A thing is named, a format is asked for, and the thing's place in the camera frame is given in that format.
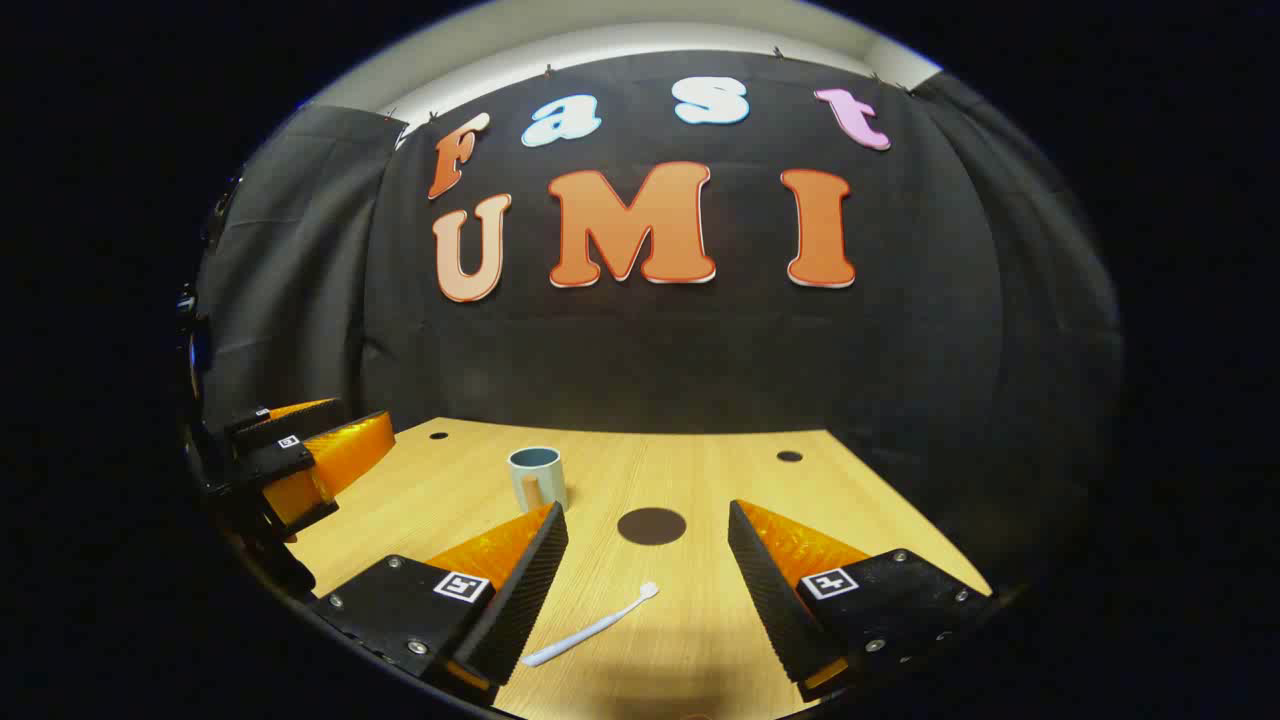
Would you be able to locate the dark brown round coaster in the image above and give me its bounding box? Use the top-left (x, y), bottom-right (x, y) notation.
top-left (617, 507), bottom-right (688, 546)

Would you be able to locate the pale green cup wooden handle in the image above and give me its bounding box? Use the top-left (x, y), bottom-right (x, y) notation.
top-left (508, 446), bottom-right (569, 513)

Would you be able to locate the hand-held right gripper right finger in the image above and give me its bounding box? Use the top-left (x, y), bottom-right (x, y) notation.
top-left (727, 499), bottom-right (997, 703)

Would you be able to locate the white toothbrush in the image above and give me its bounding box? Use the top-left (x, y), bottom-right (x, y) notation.
top-left (520, 581), bottom-right (661, 668)

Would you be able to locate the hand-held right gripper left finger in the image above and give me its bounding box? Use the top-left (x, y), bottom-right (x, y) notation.
top-left (310, 500), bottom-right (571, 707)

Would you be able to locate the light wooden desktop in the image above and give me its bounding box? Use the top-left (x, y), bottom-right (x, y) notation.
top-left (285, 417), bottom-right (993, 720)

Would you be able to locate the black backdrop cloth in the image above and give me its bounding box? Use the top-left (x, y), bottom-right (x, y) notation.
top-left (195, 50), bottom-right (1126, 586)

